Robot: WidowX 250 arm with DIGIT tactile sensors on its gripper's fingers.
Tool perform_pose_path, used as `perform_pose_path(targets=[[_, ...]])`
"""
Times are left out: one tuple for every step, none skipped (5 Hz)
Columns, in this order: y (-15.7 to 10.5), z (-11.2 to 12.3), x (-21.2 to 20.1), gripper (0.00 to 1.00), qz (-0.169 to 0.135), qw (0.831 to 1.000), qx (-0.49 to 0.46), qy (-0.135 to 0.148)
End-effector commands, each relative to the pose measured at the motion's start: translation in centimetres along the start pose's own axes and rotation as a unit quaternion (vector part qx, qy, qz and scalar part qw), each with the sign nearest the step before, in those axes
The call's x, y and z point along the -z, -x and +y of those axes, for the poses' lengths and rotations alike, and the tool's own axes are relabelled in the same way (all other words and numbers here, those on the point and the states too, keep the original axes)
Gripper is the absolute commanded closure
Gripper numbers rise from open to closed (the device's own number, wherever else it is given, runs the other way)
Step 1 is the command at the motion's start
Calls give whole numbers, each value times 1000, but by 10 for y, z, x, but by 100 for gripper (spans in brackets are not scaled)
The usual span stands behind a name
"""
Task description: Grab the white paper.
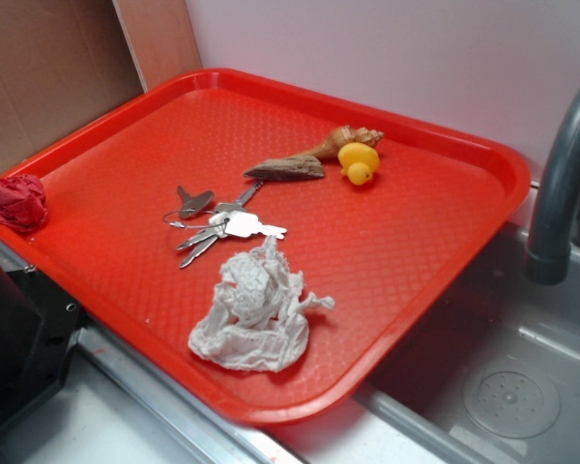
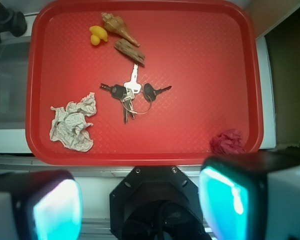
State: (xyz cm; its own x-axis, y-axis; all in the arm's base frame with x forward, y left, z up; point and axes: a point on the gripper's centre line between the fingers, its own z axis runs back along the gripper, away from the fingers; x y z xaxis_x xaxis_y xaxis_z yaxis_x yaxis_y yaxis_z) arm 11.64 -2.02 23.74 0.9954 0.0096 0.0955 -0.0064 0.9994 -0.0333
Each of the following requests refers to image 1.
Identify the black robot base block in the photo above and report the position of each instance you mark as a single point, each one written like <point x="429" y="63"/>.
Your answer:
<point x="39" y="324"/>

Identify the crumpled red paper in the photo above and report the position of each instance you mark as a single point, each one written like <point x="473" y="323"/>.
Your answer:
<point x="22" y="203"/>

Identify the silver square-head key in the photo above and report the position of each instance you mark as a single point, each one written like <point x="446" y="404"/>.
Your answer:
<point x="243" y="225"/>

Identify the silver key pointing up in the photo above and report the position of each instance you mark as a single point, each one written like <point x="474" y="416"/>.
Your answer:
<point x="239" y="203"/>

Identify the brown wood piece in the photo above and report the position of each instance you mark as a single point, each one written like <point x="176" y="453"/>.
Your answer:
<point x="295" y="168"/>

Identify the silver jagged key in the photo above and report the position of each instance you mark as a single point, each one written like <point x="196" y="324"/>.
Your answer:
<point x="198" y="244"/>

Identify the crumpled white paper towel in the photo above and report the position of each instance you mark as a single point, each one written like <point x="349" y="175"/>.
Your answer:
<point x="257" y="319"/>

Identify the yellow rubber duck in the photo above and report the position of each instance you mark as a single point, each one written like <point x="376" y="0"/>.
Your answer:
<point x="358" y="162"/>

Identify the dark round-head key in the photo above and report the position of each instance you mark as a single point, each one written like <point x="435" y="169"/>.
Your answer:
<point x="193" y="205"/>

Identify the brown spiral seashell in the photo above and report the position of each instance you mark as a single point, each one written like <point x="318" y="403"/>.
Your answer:
<point x="338" y="138"/>

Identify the red plastic tray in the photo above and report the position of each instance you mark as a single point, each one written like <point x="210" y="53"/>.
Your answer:
<point x="383" y="251"/>

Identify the grey toy sink basin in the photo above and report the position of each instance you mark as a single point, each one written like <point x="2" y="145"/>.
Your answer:
<point x="490" y="312"/>

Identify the round sink drain cover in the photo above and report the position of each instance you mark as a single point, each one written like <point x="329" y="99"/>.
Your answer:
<point x="510" y="399"/>

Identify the brown cardboard panel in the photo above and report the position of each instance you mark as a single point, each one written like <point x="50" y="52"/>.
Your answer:
<point x="64" y="64"/>

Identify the grey toy faucet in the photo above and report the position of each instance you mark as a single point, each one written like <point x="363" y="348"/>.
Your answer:
<point x="555" y="225"/>

